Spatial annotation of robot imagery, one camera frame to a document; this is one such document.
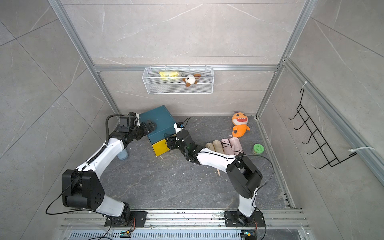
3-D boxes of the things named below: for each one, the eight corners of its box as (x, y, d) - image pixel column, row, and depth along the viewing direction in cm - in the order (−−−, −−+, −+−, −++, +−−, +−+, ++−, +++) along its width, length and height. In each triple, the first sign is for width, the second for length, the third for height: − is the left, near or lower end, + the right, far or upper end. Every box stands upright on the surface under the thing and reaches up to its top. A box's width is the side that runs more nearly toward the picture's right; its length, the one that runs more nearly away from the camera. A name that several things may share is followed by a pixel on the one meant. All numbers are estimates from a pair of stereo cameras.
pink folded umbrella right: (231, 155, 99) (233, 152, 96) (229, 140, 107) (230, 137, 104) (242, 155, 99) (243, 152, 96) (239, 140, 107) (240, 137, 104)
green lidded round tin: (253, 155, 99) (255, 151, 95) (250, 147, 103) (253, 143, 99) (262, 155, 99) (265, 151, 95) (260, 147, 103) (262, 143, 99)
